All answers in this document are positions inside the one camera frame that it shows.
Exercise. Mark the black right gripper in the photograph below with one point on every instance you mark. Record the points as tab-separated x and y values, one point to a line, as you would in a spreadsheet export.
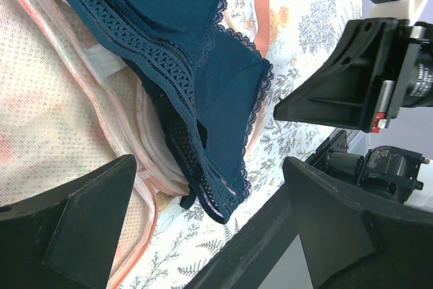
374	71

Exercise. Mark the peach floral mesh laundry bag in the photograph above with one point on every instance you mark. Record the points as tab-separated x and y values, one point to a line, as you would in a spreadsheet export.
68	109

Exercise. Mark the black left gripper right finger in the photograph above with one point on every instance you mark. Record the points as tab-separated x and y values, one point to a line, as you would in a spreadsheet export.
354	239

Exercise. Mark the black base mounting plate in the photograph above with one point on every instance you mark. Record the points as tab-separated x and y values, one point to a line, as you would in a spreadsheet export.
270	240

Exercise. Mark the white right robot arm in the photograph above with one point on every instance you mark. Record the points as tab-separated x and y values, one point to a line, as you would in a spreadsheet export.
381	64

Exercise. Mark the navy blue lace bra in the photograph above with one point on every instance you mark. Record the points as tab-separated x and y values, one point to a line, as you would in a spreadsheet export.
206	83

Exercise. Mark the floral patterned table mat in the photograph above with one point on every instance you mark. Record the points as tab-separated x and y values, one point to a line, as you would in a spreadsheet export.
299	35

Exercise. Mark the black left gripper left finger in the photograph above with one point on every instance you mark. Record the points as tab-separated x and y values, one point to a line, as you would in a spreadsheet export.
67	237

